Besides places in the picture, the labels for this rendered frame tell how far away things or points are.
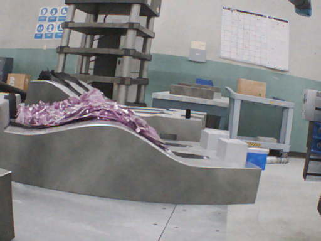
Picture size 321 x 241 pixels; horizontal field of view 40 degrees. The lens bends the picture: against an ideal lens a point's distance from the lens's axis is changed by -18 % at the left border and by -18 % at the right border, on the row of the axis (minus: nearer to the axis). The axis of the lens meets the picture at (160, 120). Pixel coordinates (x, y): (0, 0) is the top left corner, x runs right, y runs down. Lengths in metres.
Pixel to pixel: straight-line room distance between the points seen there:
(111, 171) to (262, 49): 6.97
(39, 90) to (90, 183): 0.43
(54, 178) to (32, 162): 0.04
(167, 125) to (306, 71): 6.74
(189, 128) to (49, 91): 0.30
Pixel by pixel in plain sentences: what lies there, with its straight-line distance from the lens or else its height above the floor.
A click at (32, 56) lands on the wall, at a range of 8.22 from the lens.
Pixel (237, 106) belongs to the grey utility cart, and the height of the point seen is 0.70.
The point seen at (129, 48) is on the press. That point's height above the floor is 1.21.
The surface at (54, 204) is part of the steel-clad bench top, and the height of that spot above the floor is 0.80.
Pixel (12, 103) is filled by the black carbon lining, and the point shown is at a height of 0.90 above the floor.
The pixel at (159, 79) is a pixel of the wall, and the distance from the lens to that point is 7.60.
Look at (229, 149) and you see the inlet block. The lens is 0.74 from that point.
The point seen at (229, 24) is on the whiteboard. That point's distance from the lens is 7.59.
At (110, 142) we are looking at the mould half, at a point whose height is 0.88.
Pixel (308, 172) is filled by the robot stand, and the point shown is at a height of 0.75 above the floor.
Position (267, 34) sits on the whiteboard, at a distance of 7.60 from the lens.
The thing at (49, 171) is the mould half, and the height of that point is 0.83.
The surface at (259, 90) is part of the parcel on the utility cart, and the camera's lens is 6.98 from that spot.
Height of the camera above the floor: 0.96
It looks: 5 degrees down
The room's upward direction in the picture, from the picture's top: 7 degrees clockwise
